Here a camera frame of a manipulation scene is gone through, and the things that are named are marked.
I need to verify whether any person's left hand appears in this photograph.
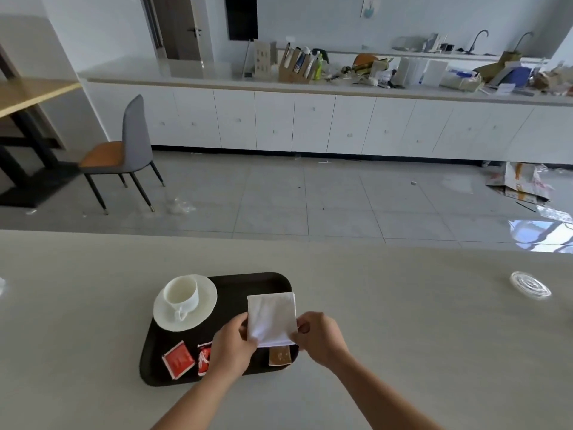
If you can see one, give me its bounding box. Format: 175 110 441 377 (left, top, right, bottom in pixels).
204 312 259 387

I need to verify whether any person's right hand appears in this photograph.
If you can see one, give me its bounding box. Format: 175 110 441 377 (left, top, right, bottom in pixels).
291 312 351 371

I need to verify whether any white napkin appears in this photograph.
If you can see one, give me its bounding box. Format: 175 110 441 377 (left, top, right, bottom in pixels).
247 292 298 349

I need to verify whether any person's left forearm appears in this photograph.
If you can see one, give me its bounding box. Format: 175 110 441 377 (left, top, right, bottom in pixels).
151 371 244 430

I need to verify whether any person's right forearm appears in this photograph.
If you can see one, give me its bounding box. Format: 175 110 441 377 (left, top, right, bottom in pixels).
320 349 444 430

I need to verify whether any dark brown serving tray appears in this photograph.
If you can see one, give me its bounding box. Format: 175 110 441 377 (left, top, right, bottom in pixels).
139 272 300 387

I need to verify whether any brown sauce packet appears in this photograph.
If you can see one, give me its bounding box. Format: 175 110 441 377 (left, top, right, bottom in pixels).
269 345 292 367

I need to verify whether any white ceramic saucer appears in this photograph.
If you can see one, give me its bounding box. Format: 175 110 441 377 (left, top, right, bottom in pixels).
153 275 218 332

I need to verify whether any red sauce packet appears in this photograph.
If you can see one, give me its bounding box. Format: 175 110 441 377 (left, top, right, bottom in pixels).
161 341 197 379
197 341 215 377

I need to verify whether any white ceramic cup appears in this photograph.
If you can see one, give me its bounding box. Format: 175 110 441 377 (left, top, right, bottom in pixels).
163 277 198 322

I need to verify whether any crumpled clear plastic wrap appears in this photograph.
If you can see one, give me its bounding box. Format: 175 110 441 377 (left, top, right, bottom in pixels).
165 197 198 215

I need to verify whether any white cabinet counter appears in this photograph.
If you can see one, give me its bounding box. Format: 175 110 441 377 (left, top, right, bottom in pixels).
77 56 573 166

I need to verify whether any grey chair with orange seat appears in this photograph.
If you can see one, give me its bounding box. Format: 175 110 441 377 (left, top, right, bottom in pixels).
79 94 166 215

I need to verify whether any clear plastic lid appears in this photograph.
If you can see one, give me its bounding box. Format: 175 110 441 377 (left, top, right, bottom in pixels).
510 271 552 300

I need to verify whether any wooden organizer box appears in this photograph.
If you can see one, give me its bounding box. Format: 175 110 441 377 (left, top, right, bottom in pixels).
278 42 321 84

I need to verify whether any torn cardboard box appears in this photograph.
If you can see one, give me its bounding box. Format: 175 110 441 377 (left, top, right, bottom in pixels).
485 161 556 205

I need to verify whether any white house-shaped box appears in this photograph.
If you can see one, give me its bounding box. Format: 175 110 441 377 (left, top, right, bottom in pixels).
253 39 277 78

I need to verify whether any white rectangular container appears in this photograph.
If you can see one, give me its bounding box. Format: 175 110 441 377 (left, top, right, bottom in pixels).
422 59 448 88

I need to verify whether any wooden table with black legs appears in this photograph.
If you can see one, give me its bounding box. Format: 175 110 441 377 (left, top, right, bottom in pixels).
0 44 84 208

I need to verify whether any white tissue box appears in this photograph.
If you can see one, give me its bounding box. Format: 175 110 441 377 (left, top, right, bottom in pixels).
440 69 483 93

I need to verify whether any brown door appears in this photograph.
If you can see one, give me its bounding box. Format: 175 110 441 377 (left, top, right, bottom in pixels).
151 0 202 60

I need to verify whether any brown paper bag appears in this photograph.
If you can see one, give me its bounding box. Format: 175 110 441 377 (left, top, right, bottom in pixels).
473 50 523 84

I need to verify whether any black wall screen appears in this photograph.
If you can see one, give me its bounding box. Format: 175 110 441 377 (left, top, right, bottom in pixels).
224 0 259 41

